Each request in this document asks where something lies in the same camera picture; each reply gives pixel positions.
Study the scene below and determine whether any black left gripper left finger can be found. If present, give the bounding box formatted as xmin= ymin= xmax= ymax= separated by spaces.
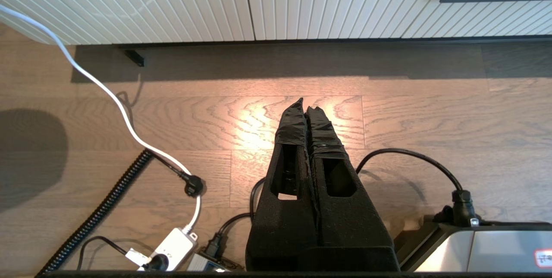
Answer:
xmin=246 ymin=98 xmax=320 ymax=271

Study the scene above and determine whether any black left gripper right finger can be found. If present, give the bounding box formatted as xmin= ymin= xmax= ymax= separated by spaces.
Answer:
xmin=305 ymin=106 xmax=399 ymax=271

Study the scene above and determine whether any thick white power cable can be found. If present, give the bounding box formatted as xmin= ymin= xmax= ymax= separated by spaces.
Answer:
xmin=0 ymin=3 xmax=202 ymax=232

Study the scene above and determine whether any white TV cabinet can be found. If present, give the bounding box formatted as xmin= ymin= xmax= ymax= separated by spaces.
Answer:
xmin=0 ymin=0 xmax=552 ymax=68

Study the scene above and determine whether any black coiled cable with plug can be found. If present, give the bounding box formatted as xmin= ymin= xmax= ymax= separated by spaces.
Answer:
xmin=37 ymin=149 xmax=207 ymax=275

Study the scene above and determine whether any white power strip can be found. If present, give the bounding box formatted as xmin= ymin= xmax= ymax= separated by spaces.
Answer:
xmin=137 ymin=228 xmax=199 ymax=272

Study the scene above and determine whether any black charging cable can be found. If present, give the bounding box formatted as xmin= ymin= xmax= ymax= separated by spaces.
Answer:
xmin=206 ymin=148 xmax=477 ymax=258

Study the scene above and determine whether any grey power adapter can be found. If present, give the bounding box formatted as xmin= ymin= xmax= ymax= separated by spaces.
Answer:
xmin=188 ymin=252 xmax=244 ymax=272

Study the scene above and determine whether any thin black power cord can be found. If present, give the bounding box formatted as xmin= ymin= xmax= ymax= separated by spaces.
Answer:
xmin=77 ymin=236 xmax=169 ymax=271

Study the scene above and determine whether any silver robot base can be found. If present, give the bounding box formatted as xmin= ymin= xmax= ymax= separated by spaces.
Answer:
xmin=395 ymin=214 xmax=552 ymax=272

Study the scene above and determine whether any small white plug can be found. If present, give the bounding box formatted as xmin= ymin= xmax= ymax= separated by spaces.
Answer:
xmin=125 ymin=248 xmax=152 ymax=268

